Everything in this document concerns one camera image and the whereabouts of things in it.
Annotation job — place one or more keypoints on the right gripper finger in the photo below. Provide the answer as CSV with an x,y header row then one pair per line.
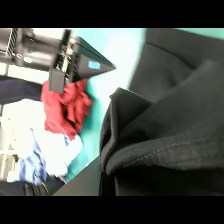
x,y
87,183

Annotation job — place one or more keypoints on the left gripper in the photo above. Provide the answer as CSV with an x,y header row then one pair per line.
x,y
59,78

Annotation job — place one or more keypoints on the black garment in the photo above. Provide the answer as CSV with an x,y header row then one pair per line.
x,y
173,133

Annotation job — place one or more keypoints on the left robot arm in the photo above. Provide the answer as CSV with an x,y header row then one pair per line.
x,y
30,50

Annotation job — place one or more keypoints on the light purple garment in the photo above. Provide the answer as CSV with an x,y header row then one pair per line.
x,y
55,153

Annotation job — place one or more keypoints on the red garment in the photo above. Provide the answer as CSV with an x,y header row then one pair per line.
x,y
63,106

